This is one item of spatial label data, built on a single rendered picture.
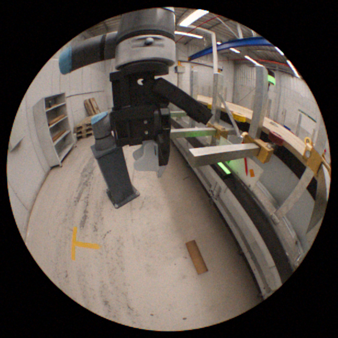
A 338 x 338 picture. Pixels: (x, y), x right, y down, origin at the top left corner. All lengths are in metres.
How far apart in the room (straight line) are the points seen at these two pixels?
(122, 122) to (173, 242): 0.96
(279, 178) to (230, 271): 0.80
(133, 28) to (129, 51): 0.04
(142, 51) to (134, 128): 0.11
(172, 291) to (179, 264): 0.25
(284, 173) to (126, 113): 0.62
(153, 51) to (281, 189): 0.66
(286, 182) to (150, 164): 0.59
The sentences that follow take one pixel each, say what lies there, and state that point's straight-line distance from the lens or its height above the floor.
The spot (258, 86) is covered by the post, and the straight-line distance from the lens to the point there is 0.44.
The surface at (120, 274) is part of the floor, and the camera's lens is 1.06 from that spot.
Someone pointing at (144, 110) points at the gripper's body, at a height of 0.96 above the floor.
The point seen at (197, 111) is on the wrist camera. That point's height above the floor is 0.95.
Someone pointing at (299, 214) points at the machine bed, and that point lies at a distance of 0.66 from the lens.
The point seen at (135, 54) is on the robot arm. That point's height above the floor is 1.04.
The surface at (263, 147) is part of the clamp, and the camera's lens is 0.41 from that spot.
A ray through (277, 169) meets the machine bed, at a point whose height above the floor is 0.75.
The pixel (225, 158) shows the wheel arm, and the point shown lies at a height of 0.84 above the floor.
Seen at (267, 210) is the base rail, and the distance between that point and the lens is 0.46.
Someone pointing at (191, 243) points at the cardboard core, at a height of 0.08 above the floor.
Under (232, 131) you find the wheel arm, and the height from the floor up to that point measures 0.81.
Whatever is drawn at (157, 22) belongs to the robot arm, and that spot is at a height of 1.10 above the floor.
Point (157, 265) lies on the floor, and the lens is 0.99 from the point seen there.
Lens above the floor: 0.99
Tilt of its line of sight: 38 degrees down
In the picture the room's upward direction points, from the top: straight up
